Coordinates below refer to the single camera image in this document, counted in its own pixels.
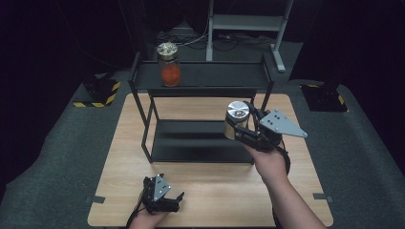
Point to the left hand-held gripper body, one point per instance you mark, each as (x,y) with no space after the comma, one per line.
(159,194)

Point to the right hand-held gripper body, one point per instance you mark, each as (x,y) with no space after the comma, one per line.
(273,129)

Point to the glass jar with silver lid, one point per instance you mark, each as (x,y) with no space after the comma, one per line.
(235,118)

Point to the black metal two-tier shelf rack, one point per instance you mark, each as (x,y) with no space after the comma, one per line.
(200,141)

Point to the glass jar with gold lid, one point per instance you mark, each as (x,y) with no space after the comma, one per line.
(169,65)

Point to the person's left hand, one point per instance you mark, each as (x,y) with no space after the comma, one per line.
(149,220)

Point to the person's right hand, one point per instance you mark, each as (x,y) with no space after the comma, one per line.
(269,162)

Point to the black base with yellow stripes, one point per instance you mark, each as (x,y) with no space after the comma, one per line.
(323,97)
(100,90)

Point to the grey tape strip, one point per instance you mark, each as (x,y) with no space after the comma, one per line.
(322,197)
(95,199)

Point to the grey metal stand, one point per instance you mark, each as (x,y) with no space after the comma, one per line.
(246,22)

